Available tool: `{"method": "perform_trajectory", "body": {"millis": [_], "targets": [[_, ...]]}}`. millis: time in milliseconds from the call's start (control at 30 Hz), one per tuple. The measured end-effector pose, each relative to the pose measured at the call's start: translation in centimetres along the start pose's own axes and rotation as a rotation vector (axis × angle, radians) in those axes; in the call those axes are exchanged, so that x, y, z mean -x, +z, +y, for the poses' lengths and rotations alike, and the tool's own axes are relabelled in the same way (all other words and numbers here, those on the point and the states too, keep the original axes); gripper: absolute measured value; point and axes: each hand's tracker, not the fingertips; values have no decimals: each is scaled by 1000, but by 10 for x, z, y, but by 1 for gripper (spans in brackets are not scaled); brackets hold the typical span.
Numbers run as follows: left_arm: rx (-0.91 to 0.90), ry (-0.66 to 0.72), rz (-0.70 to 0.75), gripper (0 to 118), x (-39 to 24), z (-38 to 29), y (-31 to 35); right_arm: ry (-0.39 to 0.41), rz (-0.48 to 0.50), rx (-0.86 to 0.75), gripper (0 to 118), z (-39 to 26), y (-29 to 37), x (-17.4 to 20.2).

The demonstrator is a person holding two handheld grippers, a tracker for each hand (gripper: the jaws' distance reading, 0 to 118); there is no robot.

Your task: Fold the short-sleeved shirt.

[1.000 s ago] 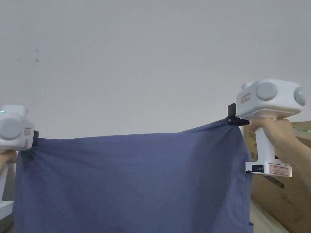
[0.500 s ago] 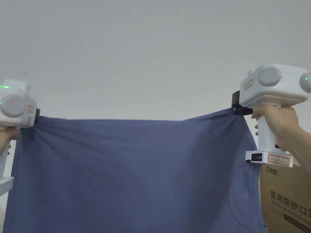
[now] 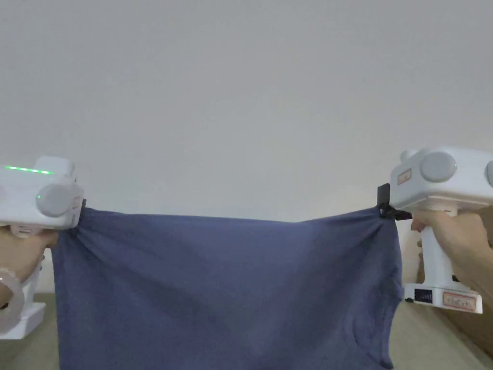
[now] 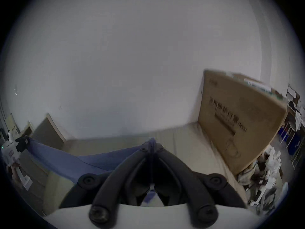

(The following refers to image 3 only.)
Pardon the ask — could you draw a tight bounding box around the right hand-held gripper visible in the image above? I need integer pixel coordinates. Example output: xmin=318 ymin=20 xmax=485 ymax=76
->
xmin=377 ymin=145 xmax=493 ymax=314

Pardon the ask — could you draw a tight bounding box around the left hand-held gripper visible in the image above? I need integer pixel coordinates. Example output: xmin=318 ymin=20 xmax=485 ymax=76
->
xmin=0 ymin=156 xmax=88 ymax=340

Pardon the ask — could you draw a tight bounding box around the dark blue shirt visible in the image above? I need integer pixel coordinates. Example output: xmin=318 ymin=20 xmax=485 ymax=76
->
xmin=51 ymin=206 xmax=405 ymax=370

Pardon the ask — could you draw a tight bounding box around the person's right hand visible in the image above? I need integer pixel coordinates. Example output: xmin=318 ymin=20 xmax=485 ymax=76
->
xmin=410 ymin=209 xmax=493 ymax=287

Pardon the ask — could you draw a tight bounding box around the person's left hand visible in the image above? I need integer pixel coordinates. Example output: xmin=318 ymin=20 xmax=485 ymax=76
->
xmin=0 ymin=223 xmax=59 ymax=288

